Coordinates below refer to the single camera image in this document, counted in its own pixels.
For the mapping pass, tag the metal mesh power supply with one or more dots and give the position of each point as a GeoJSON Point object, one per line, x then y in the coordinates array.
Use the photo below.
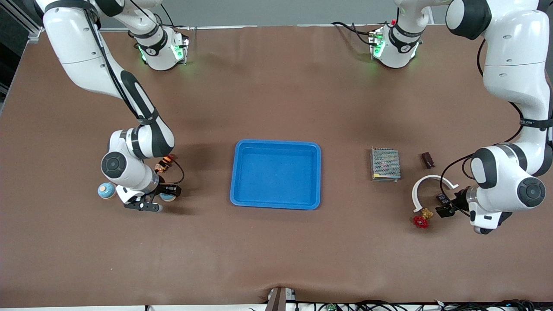
{"type": "Point", "coordinates": [385, 164]}

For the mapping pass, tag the grey metal bracket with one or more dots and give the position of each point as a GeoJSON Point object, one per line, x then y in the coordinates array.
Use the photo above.
{"type": "Point", "coordinates": [278, 300]}

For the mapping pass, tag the black connector block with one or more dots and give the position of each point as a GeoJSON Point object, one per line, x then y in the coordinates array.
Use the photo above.
{"type": "Point", "coordinates": [441, 198]}

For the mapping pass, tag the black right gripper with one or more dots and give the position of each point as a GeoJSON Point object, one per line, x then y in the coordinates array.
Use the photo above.
{"type": "Point", "coordinates": [165, 189]}

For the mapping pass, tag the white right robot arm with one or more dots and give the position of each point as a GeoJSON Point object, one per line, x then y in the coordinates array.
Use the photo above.
{"type": "Point", "coordinates": [77, 43]}

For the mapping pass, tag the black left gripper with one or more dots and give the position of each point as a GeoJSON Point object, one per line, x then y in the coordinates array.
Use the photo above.
{"type": "Point", "coordinates": [459, 200]}

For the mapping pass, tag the brass valve red handwheel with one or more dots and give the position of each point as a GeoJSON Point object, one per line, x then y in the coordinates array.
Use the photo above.
{"type": "Point", "coordinates": [420, 222]}

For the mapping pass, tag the brown table mat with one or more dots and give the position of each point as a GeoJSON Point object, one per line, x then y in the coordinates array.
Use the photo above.
{"type": "Point", "coordinates": [276, 250]}

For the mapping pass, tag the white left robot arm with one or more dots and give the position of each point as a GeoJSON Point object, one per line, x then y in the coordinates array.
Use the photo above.
{"type": "Point", "coordinates": [510, 43]}

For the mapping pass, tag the aluminium frame corner post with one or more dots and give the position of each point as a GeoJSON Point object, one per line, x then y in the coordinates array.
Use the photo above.
{"type": "Point", "coordinates": [31, 38]}

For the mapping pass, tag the blue plastic tray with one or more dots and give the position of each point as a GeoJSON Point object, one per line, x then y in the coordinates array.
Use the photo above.
{"type": "Point", "coordinates": [276, 177]}

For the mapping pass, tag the blue service bell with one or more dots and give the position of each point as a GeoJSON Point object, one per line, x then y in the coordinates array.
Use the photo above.
{"type": "Point", "coordinates": [167, 198]}
{"type": "Point", "coordinates": [106, 190]}

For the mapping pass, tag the dark brown terminal block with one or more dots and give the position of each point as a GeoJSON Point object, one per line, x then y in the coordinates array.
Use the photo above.
{"type": "Point", "coordinates": [427, 160]}

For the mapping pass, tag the white curved plastic clamp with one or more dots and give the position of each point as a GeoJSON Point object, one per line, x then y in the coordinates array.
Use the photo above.
{"type": "Point", "coordinates": [432, 176]}

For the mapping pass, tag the orange red push switch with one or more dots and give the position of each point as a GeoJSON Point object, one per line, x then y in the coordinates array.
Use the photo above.
{"type": "Point", "coordinates": [164, 164]}

